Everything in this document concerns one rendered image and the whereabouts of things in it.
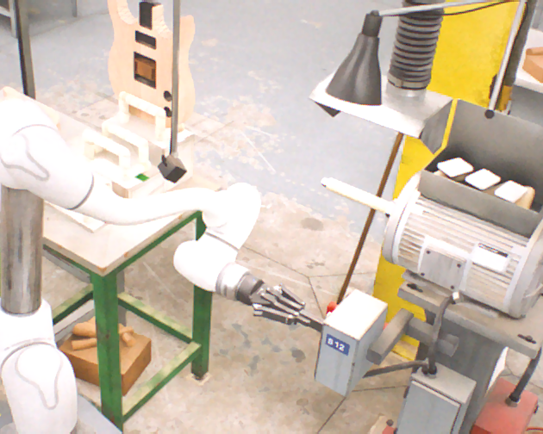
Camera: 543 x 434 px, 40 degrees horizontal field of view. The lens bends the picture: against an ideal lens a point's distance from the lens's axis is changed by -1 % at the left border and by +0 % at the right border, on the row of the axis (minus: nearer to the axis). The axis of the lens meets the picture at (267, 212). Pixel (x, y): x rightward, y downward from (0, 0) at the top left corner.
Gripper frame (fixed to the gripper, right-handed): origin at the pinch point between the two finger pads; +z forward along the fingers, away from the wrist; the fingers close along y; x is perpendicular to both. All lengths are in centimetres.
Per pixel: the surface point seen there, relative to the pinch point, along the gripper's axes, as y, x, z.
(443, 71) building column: -119, 21, -20
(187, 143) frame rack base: -47, 1, -76
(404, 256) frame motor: -19.6, 14.8, 12.7
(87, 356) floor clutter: -20, -94, -102
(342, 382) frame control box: 3.6, -10.5, 12.2
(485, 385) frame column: -21.8, -14.3, 40.6
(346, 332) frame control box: 3.2, 4.9, 10.4
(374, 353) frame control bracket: -3.5, -3.7, 16.0
